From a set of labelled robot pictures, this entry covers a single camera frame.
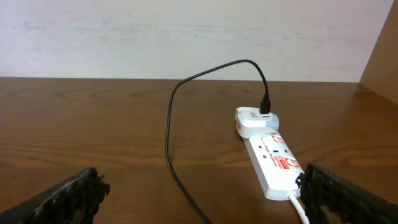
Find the brown cardboard panel right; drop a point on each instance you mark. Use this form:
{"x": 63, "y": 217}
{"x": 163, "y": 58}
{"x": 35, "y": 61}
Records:
{"x": 380, "y": 74}

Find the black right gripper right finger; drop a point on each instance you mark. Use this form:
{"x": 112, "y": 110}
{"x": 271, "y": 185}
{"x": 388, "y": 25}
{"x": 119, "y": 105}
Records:
{"x": 329, "y": 198}

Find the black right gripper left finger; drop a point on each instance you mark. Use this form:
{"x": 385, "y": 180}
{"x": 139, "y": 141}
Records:
{"x": 75, "y": 200}

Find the white surge protector power strip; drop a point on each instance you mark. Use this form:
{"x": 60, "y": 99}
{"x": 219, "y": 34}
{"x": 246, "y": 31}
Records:
{"x": 276, "y": 167}

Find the white USB charger adapter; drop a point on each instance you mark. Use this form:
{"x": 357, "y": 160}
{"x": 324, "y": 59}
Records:
{"x": 251, "y": 124}

